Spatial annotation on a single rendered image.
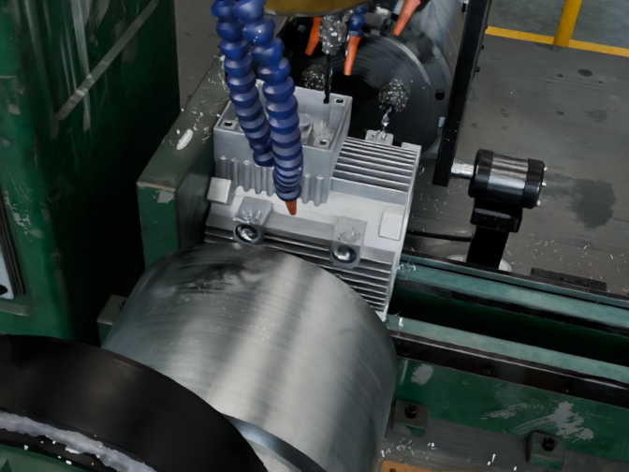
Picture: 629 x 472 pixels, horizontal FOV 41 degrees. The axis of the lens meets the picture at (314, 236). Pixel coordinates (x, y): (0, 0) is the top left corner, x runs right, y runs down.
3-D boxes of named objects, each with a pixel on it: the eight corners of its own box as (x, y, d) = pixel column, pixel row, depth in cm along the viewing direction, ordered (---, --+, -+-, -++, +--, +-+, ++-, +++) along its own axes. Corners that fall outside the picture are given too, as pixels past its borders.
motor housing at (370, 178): (203, 314, 94) (198, 184, 81) (252, 208, 108) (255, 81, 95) (377, 354, 91) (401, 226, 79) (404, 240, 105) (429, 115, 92)
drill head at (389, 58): (241, 192, 111) (241, 22, 94) (314, 42, 140) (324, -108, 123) (427, 231, 107) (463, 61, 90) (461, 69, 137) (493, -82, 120)
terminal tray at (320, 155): (212, 186, 87) (212, 129, 82) (243, 129, 94) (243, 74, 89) (325, 210, 85) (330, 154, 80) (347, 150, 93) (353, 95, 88)
